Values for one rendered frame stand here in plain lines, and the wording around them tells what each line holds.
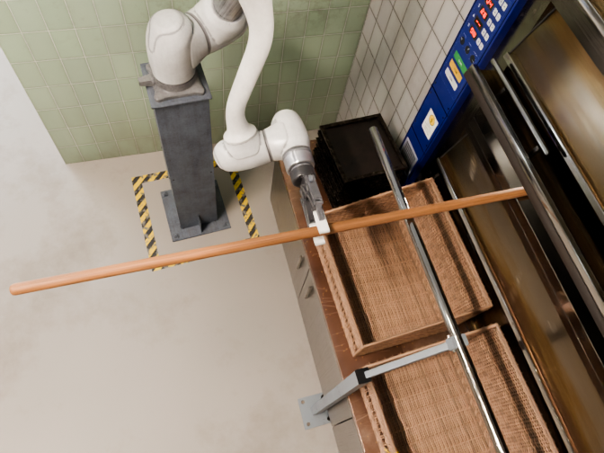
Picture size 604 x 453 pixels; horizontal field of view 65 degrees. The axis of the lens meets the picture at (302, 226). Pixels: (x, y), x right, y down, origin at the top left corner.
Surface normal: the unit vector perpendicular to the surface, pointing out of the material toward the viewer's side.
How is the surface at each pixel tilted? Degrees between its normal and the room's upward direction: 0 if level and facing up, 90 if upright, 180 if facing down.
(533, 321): 70
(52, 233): 0
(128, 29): 90
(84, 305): 0
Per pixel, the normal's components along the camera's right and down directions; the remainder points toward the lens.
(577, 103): -0.86, 0.01
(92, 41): 0.25, 0.87
